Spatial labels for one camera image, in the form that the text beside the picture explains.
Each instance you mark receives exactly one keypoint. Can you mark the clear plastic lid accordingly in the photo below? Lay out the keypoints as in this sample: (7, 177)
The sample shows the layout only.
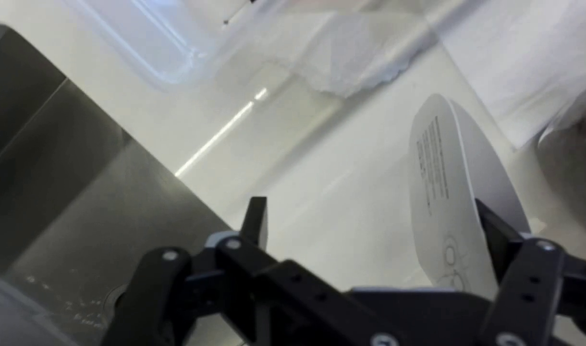
(447, 77)

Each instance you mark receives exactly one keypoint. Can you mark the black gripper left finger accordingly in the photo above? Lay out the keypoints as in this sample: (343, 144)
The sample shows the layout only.
(255, 294)

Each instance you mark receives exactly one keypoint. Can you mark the clear plastic tote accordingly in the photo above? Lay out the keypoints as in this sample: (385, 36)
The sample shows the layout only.
(170, 38)

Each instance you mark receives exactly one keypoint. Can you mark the white lid with black rim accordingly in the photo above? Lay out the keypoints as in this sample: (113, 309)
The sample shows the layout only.
(453, 192)

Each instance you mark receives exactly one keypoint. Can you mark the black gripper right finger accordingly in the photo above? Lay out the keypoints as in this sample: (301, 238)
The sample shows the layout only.
(529, 280)

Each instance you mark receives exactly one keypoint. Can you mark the white napkin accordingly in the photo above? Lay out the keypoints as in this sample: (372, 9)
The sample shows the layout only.
(535, 58)

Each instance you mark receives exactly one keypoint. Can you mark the grey metal tray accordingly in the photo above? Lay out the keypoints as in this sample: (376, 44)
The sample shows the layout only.
(68, 192)

